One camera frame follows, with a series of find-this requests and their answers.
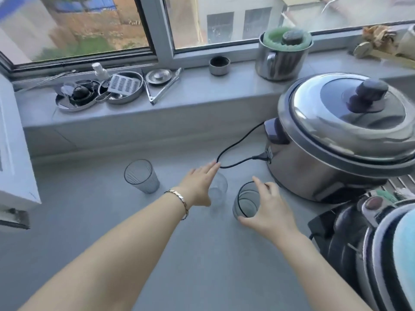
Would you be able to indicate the white window frame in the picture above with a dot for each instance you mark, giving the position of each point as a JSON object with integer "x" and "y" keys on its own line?
{"x": 159, "y": 45}

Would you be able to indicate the dark grey ribbed glass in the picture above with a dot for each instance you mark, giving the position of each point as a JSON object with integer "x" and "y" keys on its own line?
{"x": 144, "y": 178}
{"x": 246, "y": 204}

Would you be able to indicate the person's right hand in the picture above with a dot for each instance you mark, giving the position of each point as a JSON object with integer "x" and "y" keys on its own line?
{"x": 275, "y": 217}

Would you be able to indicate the black cooking pot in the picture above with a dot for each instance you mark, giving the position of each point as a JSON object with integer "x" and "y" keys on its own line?
{"x": 343, "y": 242}

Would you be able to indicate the steel grater plate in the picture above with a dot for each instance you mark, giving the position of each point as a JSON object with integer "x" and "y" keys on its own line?
{"x": 123, "y": 84}

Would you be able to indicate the small white bottle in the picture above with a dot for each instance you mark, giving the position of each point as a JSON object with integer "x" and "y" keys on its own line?
{"x": 100, "y": 71}

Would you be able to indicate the person's left hand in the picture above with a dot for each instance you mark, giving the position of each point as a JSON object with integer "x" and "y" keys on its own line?
{"x": 199, "y": 187}

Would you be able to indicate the dried ginger pieces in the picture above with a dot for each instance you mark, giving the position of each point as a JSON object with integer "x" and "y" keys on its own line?
{"x": 377, "y": 32}

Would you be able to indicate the person's left forearm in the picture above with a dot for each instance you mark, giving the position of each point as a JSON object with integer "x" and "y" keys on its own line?
{"x": 107, "y": 262}

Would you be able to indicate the person's right forearm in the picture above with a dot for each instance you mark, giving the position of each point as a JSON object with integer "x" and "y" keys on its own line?
{"x": 317, "y": 278}

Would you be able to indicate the dark scrubber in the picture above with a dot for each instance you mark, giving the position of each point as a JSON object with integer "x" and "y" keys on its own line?
{"x": 291, "y": 37}

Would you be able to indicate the white table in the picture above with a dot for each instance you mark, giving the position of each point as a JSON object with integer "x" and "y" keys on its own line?
{"x": 81, "y": 217}

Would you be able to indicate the green sponge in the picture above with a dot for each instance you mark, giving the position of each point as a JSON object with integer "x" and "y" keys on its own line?
{"x": 272, "y": 40}

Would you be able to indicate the steel tongs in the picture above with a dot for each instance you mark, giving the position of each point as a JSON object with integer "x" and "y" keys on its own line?
{"x": 167, "y": 86}

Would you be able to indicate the steel electric cooker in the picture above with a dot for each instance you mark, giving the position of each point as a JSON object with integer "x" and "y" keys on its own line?
{"x": 308, "y": 168}

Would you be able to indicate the steel cooker lid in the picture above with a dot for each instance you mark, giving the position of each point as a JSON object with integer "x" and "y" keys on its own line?
{"x": 311, "y": 106}

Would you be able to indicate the white window sash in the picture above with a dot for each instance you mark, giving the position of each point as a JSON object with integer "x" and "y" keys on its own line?
{"x": 16, "y": 165}

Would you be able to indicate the black round object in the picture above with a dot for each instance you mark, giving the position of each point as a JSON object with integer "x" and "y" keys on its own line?
{"x": 81, "y": 93}

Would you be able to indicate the steel bowl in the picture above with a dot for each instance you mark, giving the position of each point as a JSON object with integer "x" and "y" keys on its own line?
{"x": 129, "y": 98}

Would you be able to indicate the small steel lid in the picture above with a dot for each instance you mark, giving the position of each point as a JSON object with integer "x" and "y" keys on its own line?
{"x": 159, "y": 77}

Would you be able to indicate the steel drain rack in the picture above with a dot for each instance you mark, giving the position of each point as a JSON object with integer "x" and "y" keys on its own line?
{"x": 402, "y": 182}

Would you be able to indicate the large steel pot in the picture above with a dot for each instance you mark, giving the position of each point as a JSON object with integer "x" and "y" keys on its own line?
{"x": 282, "y": 66}

